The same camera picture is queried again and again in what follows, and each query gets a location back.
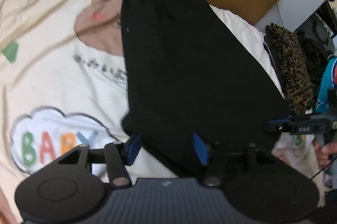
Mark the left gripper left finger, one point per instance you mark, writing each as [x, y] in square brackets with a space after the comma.
[118, 155]

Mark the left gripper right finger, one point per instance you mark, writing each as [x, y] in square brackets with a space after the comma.
[210, 172]

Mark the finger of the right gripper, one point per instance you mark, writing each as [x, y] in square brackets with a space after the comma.
[279, 126]

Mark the black knit garment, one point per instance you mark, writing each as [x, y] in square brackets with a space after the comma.
[187, 73]

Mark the person right hand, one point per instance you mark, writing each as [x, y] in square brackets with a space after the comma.
[323, 153]

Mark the teal orange garment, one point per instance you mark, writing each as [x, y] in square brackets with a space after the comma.
[328, 82]

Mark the leopard print cloth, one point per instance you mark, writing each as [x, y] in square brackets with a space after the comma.
[290, 64]

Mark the cream baby print blanket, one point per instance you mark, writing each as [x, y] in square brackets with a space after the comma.
[56, 91]

